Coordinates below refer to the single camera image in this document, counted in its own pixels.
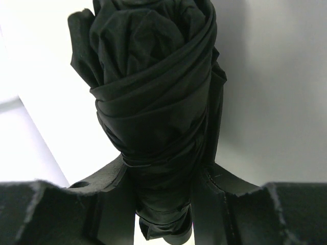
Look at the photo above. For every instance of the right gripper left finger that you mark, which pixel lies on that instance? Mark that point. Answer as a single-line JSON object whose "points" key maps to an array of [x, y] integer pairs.
{"points": [[99, 209]]}

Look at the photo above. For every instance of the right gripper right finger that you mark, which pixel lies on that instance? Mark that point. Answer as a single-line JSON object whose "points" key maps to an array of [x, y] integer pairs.
{"points": [[229, 210]]}

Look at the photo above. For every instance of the black folding umbrella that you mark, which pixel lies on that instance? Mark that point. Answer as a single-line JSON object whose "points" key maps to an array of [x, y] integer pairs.
{"points": [[152, 68]]}

